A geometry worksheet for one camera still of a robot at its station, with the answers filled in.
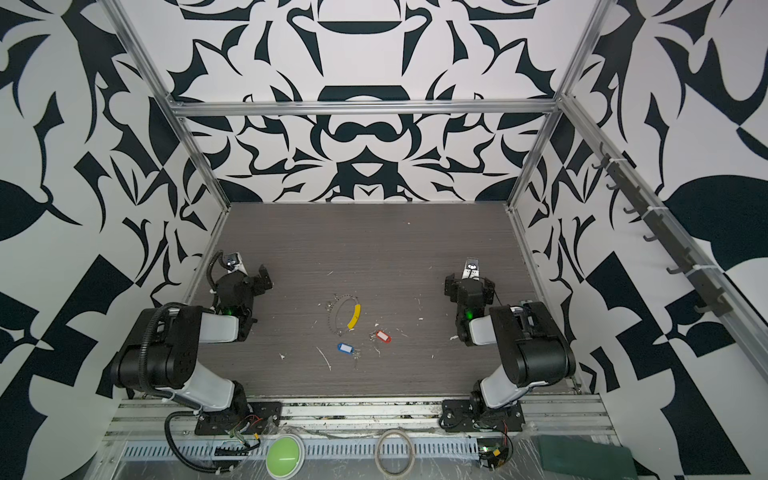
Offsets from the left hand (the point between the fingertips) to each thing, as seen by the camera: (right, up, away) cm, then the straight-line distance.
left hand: (245, 266), depth 92 cm
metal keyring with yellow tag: (+26, -13, 0) cm, 30 cm away
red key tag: (+42, -20, -4) cm, 47 cm away
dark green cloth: (+88, -43, -20) cm, 100 cm away
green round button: (+20, -40, -24) cm, 51 cm away
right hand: (+70, -3, +2) cm, 70 cm away
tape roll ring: (+48, -41, -23) cm, 68 cm away
